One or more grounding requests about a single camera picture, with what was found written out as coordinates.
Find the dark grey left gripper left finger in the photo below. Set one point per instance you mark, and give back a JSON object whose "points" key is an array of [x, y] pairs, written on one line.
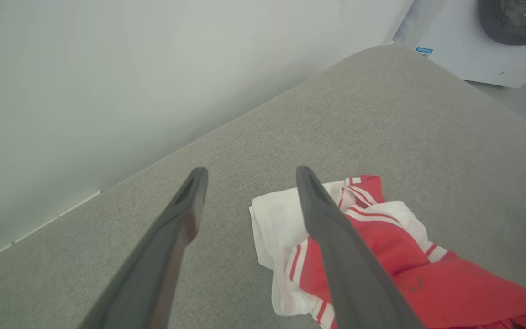
{"points": [[158, 260]]}

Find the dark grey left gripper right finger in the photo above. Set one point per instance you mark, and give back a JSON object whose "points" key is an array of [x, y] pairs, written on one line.
{"points": [[349, 269]]}

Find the red and white shirt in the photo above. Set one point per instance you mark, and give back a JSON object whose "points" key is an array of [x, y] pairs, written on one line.
{"points": [[450, 292]]}

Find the blue and white sticker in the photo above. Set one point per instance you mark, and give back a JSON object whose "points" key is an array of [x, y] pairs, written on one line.
{"points": [[423, 51]]}

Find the white washing machine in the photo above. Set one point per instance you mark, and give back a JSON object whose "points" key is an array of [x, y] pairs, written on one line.
{"points": [[454, 41]]}

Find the dark round washing machine door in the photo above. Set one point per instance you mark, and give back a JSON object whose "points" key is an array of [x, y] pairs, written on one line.
{"points": [[509, 23]]}

